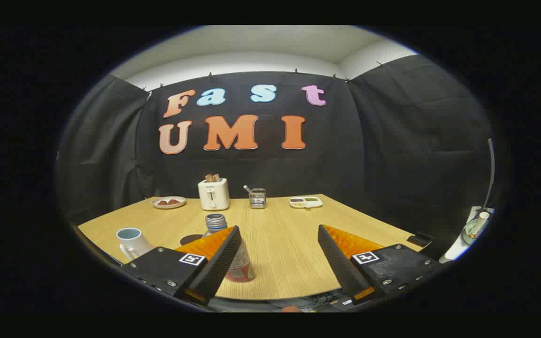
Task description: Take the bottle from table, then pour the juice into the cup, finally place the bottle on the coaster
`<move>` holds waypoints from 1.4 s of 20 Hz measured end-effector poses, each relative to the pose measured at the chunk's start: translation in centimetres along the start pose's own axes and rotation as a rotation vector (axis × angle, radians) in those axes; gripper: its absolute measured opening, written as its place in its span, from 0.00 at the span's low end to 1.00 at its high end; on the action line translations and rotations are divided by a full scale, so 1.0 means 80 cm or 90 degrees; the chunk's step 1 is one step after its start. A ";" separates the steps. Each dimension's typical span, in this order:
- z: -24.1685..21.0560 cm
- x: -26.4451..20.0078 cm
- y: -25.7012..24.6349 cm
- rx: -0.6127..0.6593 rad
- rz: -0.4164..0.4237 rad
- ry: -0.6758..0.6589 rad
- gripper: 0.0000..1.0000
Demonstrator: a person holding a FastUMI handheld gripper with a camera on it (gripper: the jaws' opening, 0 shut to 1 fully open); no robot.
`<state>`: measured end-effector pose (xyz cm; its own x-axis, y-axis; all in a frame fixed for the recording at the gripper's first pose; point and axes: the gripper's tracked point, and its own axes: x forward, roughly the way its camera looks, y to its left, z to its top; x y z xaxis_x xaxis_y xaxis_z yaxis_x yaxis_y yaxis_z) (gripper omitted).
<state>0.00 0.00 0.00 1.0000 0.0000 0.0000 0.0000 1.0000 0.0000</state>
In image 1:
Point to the white side shelf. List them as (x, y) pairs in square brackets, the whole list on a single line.
[(458, 249)]

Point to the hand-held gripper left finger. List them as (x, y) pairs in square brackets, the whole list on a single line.
[(214, 270)]

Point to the wooden table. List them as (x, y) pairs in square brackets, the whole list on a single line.
[(280, 253)]

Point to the pale green bowl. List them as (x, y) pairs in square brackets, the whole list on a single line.
[(473, 230)]

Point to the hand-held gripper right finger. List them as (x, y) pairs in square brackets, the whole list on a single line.
[(341, 263)]

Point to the dark brown round coaster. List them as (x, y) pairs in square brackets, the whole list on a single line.
[(189, 239)]

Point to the white oval plate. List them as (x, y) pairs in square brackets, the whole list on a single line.
[(168, 206)]

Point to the black backdrop cloth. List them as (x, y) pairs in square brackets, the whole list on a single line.
[(345, 159)]

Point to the silver juice bottle red label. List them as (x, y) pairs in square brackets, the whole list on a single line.
[(242, 270)]

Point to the white cup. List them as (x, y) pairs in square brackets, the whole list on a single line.
[(134, 244)]

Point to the white toaster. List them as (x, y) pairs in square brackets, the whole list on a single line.
[(213, 196)]

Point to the white divided tray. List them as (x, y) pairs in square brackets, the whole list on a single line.
[(305, 202)]

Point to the flat black box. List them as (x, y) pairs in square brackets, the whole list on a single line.
[(420, 239)]

